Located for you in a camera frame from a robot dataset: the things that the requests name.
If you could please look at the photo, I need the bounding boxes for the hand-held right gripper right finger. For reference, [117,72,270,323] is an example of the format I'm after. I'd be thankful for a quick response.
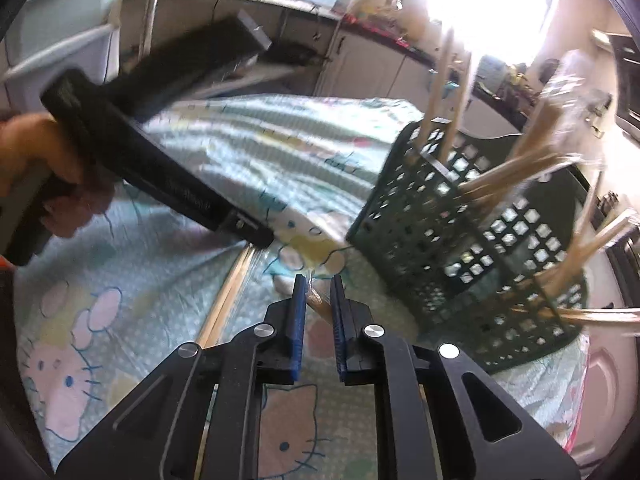
[330,273,584,480]

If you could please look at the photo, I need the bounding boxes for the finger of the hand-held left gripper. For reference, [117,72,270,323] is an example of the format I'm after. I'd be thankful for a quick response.
[217,204,276,249]

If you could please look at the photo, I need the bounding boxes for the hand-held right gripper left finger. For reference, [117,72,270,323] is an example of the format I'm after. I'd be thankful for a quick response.
[55,275,307,480]

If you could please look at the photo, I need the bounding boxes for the plastic-wrapped wooden chopstick pair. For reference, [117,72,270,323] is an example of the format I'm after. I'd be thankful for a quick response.
[457,104,586,206]
[303,272,334,317]

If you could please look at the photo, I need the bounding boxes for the dark green plastic basket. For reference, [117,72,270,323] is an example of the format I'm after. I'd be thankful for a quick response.
[346,119,592,375]

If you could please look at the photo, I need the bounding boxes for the pile of wooden chopsticks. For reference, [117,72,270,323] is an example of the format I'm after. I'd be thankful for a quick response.
[495,207,640,334]

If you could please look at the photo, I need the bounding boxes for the person's left hand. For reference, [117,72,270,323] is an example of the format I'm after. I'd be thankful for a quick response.
[0,112,117,239]

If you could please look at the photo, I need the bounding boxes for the light blue cartoon-print cloth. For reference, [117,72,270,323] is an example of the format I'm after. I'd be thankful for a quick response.
[15,95,592,480]

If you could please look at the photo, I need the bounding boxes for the light blue storage box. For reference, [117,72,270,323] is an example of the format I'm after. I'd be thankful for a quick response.
[2,0,129,111]

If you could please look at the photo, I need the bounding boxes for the metal shelf rack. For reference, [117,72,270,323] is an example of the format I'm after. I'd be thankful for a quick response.
[120,0,346,97]

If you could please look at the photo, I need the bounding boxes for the white kitchen cabinets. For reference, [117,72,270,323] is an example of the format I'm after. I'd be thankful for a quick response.
[320,25,531,137]

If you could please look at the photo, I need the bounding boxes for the bright window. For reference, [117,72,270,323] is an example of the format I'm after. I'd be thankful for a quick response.
[415,0,566,56]

